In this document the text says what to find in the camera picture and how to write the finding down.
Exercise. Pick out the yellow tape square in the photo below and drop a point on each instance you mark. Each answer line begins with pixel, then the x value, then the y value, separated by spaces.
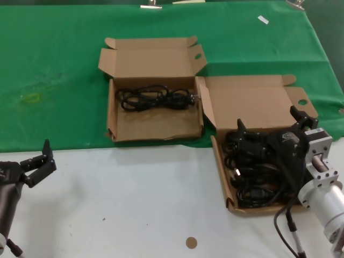
pixel 37 98

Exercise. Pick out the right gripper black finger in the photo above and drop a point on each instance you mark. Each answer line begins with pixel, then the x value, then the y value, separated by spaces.
pixel 250 143
pixel 306 122

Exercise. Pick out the brown round cardboard disc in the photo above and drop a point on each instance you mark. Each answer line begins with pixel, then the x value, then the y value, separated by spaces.
pixel 191 242

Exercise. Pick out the cardboard box with round hole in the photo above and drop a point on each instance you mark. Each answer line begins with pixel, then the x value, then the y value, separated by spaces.
pixel 247 107

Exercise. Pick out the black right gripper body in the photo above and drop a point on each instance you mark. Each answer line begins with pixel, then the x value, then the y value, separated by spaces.
pixel 290 153

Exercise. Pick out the metal clip with wide jaw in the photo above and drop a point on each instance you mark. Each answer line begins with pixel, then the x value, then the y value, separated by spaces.
pixel 151 6

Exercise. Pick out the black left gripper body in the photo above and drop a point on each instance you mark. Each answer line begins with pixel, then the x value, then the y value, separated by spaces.
pixel 10 173

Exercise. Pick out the green table cloth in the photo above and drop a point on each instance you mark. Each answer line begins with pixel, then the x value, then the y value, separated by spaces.
pixel 53 53

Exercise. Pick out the white flat strip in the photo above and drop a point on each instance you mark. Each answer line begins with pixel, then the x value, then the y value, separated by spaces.
pixel 188 1

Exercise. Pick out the cardboard box with torn edge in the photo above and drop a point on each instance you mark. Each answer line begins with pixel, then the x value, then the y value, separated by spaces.
pixel 156 126

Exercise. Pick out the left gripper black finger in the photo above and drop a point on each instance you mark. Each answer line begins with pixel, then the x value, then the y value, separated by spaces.
pixel 41 169

